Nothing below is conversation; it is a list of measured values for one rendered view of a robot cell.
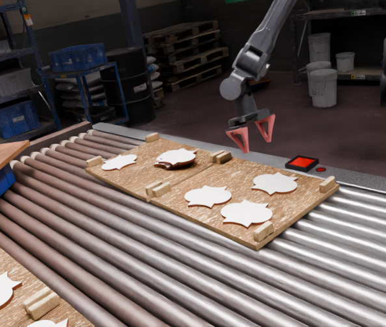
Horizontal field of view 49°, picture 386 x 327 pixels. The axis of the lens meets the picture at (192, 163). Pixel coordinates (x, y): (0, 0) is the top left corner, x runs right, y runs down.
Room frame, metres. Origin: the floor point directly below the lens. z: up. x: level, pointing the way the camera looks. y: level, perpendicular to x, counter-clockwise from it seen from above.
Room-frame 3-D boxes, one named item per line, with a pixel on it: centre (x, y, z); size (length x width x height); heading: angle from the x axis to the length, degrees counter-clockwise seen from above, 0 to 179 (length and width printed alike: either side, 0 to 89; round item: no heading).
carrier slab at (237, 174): (1.06, -0.12, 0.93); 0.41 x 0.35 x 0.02; 38
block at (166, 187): (1.13, 0.10, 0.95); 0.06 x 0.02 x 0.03; 128
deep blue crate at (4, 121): (5.21, 2.11, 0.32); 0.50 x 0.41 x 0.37; 128
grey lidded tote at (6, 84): (5.23, 2.03, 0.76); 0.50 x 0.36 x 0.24; 138
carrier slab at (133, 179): (1.39, 0.14, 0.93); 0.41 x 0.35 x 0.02; 36
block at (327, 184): (0.99, -0.35, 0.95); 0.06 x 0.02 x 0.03; 128
